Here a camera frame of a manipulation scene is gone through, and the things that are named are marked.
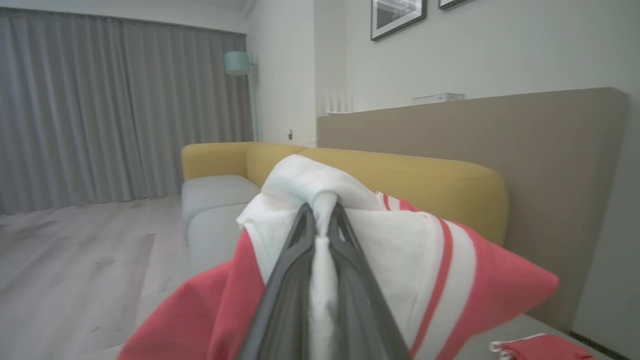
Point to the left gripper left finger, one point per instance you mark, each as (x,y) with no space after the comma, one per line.
(285,300)

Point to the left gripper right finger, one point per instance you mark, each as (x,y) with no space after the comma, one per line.
(360,310)

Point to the red and white jersey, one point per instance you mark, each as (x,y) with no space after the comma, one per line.
(475,300)

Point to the red shorts with white stripe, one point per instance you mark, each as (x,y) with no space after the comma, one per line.
(545,348)

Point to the grey sofa seat cushion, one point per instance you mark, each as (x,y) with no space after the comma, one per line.
(215,190)
(215,235)

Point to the yellow and grey sofa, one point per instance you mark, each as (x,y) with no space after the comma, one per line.
(425,180)

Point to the white router with antennas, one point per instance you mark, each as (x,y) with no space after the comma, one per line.
(339,102)

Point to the flat white box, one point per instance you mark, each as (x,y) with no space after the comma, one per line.
(437,98)

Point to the beige partition panel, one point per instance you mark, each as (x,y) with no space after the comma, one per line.
(550,165)

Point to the teal floor lamp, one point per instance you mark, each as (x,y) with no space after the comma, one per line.
(237,62)

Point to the grey curtain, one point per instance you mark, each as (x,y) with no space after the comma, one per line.
(100,110)

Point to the large black framed picture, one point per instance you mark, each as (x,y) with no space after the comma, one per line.
(397,15)

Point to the small black framed picture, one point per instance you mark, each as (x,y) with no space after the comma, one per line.
(452,3)

